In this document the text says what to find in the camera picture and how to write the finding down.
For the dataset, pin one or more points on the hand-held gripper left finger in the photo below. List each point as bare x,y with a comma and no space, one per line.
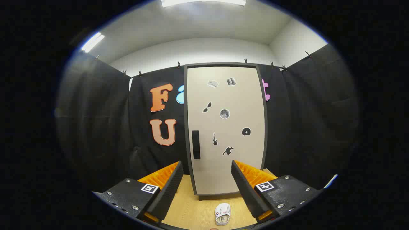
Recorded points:
169,191

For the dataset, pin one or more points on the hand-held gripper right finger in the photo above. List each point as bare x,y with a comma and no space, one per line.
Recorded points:
246,191

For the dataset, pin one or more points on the white canvas shoe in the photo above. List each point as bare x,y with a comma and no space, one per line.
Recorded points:
222,210

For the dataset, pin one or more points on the beige shoe cabinet door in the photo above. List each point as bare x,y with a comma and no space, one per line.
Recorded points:
223,95

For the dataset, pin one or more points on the dark grey shoe cabinet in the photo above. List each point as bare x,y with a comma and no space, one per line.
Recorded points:
220,64

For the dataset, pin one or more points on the black backdrop cloth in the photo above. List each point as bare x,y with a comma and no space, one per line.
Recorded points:
96,127

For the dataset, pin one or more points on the row of black cloth clips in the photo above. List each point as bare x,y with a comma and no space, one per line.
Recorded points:
179,65

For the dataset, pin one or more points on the small ceiling light panel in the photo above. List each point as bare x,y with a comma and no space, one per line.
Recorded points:
92,42

